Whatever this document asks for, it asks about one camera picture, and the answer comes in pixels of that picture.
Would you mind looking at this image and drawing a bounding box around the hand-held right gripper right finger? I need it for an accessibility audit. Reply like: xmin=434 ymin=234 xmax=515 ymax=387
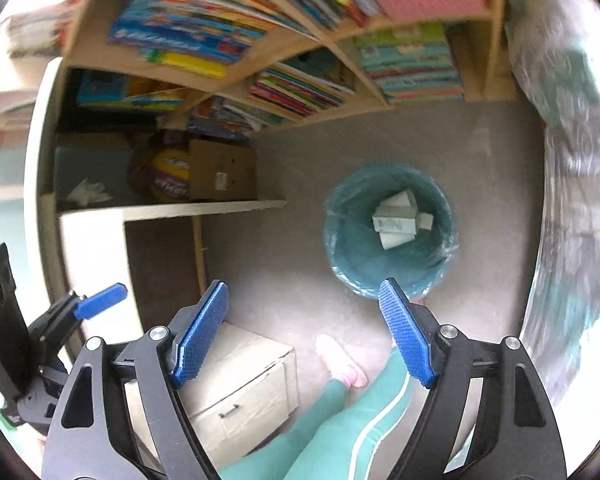
xmin=378 ymin=277 xmax=567 ymax=480

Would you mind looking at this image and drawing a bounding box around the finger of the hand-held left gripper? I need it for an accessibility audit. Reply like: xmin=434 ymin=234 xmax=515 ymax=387
xmin=27 ymin=284 xmax=128 ymax=357

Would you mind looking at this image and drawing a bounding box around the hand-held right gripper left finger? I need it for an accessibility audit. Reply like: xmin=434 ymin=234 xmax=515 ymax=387
xmin=41 ymin=281 xmax=229 ymax=480

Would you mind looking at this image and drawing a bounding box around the teal trash bin with liner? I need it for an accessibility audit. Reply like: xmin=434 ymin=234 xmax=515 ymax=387
xmin=322 ymin=162 xmax=458 ymax=301

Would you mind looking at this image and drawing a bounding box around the pink slipper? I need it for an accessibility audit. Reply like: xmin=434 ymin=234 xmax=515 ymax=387
xmin=315 ymin=334 xmax=368 ymax=388

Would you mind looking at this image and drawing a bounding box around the crumpled white tissue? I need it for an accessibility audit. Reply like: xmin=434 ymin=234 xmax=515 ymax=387
xmin=65 ymin=178 xmax=108 ymax=207

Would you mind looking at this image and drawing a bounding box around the person's leg in green trousers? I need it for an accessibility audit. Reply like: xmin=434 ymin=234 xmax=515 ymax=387
xmin=220 ymin=345 xmax=481 ymax=480

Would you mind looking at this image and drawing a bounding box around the yellow purple snack bag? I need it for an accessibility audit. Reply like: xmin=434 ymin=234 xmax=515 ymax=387
xmin=129 ymin=145 xmax=191 ymax=204

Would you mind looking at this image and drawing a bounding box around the brown cardboard box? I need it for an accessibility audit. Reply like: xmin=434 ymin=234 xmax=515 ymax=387
xmin=187 ymin=139 xmax=258 ymax=201

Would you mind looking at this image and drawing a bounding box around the stack of blue yellow books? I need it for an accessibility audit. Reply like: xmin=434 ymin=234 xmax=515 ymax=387
xmin=77 ymin=70 xmax=186 ymax=111

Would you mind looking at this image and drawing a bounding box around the stack of floppy picture books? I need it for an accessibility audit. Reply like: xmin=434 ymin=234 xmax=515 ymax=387
xmin=187 ymin=97 xmax=281 ymax=141

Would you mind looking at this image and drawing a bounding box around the grey patterned blanket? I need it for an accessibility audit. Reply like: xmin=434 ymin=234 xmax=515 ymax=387
xmin=505 ymin=10 xmax=600 ymax=406

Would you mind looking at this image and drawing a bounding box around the stack of striped thin books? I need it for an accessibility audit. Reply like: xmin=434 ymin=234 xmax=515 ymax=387
xmin=250 ymin=62 xmax=356 ymax=118

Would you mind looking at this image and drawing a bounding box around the stack of teal books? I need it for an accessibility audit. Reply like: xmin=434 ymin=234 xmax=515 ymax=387
xmin=355 ymin=22 xmax=466 ymax=106

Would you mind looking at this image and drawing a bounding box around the pile of books on desk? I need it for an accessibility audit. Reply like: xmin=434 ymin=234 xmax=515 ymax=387
xmin=0 ymin=0 xmax=81 ymax=56

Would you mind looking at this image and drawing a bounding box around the stack of colourful children's books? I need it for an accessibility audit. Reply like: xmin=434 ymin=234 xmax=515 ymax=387
xmin=107 ymin=0 xmax=321 ymax=78

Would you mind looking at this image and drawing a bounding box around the wooden bookshelf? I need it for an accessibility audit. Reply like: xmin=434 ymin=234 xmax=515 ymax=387
xmin=67 ymin=0 xmax=506 ymax=133

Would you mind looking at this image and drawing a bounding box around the white desk frame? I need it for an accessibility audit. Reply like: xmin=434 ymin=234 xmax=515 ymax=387
xmin=24 ymin=57 xmax=288 ymax=356

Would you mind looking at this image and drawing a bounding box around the beige cardboard box with handle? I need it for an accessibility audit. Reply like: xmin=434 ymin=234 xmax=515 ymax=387
xmin=180 ymin=322 xmax=301 ymax=453

